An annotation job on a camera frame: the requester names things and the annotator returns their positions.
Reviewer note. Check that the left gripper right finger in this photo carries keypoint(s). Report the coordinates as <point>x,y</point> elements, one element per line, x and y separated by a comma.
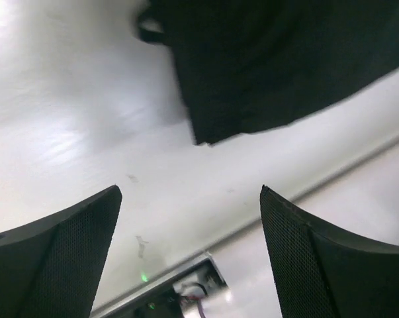
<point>322,270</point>

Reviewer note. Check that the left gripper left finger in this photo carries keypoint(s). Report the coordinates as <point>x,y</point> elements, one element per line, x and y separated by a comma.
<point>52,267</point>

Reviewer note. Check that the black shorts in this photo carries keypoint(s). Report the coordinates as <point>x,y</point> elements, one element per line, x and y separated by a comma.
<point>251,66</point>

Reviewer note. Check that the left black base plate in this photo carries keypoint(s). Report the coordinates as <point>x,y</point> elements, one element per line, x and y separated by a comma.
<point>171,294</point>

